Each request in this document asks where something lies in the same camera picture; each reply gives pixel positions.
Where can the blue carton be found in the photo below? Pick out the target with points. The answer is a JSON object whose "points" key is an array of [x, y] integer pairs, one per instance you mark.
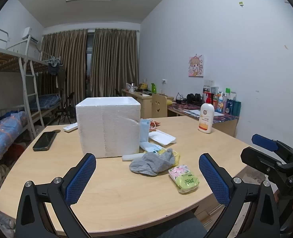
{"points": [[220, 103]]}

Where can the black smartphone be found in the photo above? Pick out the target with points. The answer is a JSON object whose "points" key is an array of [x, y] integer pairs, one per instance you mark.
{"points": [[44, 140]]}

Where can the white double wall socket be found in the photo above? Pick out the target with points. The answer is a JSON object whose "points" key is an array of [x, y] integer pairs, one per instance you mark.
{"points": [[209, 82]]}

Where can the green cap white bottle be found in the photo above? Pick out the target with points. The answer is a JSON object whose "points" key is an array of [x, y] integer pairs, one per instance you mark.
{"points": [[227, 94]]}

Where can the wooden smiley chair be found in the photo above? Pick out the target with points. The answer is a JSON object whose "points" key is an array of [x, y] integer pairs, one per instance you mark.
{"points": [[159, 106]]}

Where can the red clothes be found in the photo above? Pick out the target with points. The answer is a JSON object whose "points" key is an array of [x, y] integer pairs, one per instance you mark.
{"points": [[17, 150]]}

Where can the silver thermos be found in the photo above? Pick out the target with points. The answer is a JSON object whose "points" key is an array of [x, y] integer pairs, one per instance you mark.
{"points": [[206, 93]]}

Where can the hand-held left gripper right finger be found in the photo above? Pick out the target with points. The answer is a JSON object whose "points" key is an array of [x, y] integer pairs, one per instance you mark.
{"points": [[214, 181]]}

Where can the dark blue bottle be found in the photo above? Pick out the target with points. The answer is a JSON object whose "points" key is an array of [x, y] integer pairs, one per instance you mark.
{"points": [[229, 107]]}

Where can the red white snack packet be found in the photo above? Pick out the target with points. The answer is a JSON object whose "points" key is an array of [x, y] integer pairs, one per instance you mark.
{"points": [[156, 125]]}

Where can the white remote control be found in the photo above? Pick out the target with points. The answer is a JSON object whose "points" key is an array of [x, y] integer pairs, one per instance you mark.
{"points": [[70, 128]]}

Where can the blue orange quilt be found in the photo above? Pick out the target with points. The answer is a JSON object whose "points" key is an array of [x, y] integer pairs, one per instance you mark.
{"points": [[5, 131]]}

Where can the floral green tissue pack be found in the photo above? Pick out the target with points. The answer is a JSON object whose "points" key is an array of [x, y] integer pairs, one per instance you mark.
{"points": [[184, 178]]}

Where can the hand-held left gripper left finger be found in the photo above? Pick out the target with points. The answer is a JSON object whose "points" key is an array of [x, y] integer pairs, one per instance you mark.
{"points": [[80, 176]]}

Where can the black headphones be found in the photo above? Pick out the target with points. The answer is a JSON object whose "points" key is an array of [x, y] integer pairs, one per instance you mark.
{"points": [[194, 98]]}

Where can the white bunk bed ladder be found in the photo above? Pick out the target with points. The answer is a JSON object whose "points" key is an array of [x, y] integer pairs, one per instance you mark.
{"points": [[31, 94]]}

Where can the printed paper sheets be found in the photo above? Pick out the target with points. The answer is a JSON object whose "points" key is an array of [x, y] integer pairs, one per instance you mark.
{"points": [[192, 112]]}

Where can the blue plaid bedding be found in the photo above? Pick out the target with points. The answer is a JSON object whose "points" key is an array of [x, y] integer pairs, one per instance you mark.
{"points": [[47, 101]]}

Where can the hanging dark clothes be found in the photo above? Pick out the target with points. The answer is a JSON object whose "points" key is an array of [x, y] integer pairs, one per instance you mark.
{"points": [[56, 70]]}

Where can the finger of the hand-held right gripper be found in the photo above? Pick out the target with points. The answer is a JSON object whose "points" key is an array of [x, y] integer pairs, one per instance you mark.
{"points": [[263, 141], [256, 160]]}

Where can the white foam tube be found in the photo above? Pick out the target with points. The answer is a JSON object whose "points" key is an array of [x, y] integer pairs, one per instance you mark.
{"points": [[132, 157]]}

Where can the white foam box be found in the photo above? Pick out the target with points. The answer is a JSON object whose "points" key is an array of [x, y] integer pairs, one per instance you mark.
{"points": [[106, 126]]}

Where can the grey sock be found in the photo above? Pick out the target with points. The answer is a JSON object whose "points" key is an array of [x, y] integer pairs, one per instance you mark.
{"points": [[150, 164]]}

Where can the white pump lotion bottle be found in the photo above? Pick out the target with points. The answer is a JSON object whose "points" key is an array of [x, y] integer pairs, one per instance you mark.
{"points": [[206, 119]]}

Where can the small yellow object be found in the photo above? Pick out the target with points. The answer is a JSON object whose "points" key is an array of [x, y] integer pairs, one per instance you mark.
{"points": [[170, 102]]}

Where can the brown curtain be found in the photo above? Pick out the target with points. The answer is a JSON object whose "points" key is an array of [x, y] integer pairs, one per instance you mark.
{"points": [[114, 62], [67, 67]]}

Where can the yellow box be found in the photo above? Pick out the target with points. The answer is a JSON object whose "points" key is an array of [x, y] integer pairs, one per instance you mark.
{"points": [[144, 86]]}

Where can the white air conditioner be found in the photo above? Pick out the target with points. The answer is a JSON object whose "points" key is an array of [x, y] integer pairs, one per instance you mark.
{"points": [[27, 33]]}

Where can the black folding chair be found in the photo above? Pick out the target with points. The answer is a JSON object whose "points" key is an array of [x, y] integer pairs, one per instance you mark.
{"points": [[68, 101]]}

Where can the yellow foam net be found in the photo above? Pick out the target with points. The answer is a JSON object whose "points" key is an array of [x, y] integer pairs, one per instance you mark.
{"points": [[175, 156]]}

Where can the light wooden desk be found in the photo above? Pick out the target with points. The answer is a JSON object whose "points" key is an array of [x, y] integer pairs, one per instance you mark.
{"points": [[141, 101]]}

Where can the white face mask pack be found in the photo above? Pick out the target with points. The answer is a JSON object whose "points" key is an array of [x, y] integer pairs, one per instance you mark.
{"points": [[161, 138]]}

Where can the white metal bunk bed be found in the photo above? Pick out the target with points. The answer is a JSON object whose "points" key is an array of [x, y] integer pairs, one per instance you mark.
{"points": [[43, 62], [2, 54]]}

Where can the cartoon wall poster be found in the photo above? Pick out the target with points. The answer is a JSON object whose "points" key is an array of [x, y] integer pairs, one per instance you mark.
{"points": [[196, 65]]}

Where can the teal box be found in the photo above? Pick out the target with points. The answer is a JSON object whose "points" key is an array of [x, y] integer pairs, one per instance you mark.
{"points": [[237, 107]]}

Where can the blue face mask pack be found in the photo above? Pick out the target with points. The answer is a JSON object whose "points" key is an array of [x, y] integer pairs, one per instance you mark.
{"points": [[144, 130], [150, 147]]}

